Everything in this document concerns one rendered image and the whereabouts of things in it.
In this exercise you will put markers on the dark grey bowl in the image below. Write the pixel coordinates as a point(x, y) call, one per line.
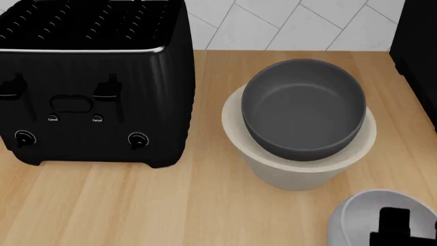
point(304, 110)

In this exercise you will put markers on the small white bowl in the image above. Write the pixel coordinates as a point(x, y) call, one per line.
point(358, 217)

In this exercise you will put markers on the large cream bowl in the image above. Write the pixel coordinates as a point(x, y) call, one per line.
point(293, 174)

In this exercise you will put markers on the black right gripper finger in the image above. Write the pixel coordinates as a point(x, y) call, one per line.
point(394, 220)

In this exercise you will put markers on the black appliance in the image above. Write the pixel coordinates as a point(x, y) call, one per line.
point(418, 38)

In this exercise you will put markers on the black four-slot toaster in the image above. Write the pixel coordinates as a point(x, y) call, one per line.
point(85, 84)

